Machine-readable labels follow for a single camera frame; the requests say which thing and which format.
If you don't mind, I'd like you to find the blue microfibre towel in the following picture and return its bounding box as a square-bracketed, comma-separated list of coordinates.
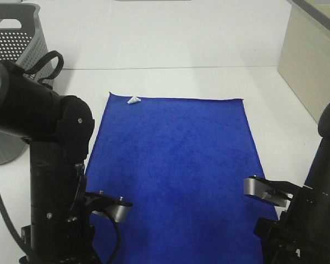
[86, 94, 277, 263]

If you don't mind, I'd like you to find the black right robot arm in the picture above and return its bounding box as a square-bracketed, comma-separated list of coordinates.
[244, 103, 330, 263]

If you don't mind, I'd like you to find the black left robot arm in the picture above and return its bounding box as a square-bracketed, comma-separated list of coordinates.
[0, 61, 97, 263]

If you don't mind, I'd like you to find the beige storage box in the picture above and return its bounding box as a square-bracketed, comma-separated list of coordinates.
[278, 1, 330, 122]

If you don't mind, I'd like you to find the grey perforated plastic basket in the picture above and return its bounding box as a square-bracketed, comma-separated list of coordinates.
[0, 1, 48, 165]

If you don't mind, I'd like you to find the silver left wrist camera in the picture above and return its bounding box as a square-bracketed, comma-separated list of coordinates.
[84, 192, 133, 223]

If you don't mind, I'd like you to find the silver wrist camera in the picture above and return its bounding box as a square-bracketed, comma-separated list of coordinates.
[244, 175, 300, 207]
[84, 192, 133, 223]

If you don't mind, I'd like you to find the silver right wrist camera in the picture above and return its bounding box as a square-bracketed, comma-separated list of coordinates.
[244, 175, 300, 207]

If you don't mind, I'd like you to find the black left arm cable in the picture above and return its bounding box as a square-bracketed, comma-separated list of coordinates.
[0, 50, 122, 264]

